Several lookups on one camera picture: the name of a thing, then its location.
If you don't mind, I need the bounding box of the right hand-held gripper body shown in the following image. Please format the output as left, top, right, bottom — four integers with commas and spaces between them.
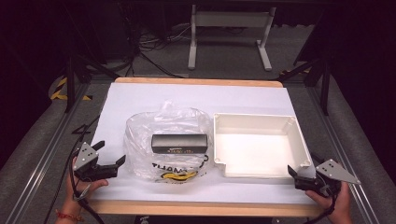
294, 158, 362, 198

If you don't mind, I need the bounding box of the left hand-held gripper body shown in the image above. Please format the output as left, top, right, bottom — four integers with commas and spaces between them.
72, 142, 119, 183

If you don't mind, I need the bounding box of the clear plastic bag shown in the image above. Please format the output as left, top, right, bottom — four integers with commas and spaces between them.
122, 99, 217, 185

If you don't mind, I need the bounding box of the white plastic tray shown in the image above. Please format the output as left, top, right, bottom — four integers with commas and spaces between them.
212, 112, 313, 179

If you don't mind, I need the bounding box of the black rectangular box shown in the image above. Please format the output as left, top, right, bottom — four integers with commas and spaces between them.
150, 133, 209, 155

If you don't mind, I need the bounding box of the person's left hand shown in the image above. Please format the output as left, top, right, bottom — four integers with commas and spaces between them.
65, 156, 109, 213

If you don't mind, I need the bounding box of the person's right hand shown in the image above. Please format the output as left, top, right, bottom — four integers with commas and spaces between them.
304, 181, 354, 224

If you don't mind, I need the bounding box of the yellow black floor tape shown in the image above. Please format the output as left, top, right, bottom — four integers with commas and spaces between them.
49, 76, 93, 102

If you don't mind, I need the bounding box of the black tripod stand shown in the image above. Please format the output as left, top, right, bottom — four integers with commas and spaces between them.
63, 50, 121, 114
276, 57, 332, 117

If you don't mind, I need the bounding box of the white paper sheet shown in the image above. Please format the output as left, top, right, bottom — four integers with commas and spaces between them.
89, 81, 316, 205

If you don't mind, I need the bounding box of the white metal stand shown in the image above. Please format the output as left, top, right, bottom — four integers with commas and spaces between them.
187, 4, 277, 72

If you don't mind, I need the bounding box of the aluminium floor rail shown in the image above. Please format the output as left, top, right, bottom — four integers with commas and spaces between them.
3, 81, 92, 224
305, 85, 381, 224

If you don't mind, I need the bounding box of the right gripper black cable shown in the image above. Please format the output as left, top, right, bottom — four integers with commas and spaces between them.
309, 194, 340, 224

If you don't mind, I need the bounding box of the red bracelet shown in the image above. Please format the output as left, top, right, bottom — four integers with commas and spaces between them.
54, 208, 84, 223

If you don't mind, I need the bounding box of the bundle of floor cables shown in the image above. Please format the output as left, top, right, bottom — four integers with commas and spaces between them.
123, 21, 191, 79

